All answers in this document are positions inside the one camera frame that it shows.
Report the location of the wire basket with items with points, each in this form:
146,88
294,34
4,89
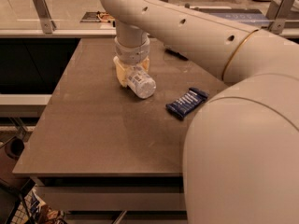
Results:
19,204

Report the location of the clear plastic water bottle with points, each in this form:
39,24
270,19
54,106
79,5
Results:
140,82

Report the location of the grey table drawer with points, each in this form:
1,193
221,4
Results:
113,198

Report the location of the blue snack wrapper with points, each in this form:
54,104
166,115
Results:
187,103

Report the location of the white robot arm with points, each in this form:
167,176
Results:
241,152

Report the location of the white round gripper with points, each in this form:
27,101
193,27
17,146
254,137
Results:
132,54

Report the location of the right metal glass bracket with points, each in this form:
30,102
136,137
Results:
277,14

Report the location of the left metal glass bracket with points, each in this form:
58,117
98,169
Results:
47,23

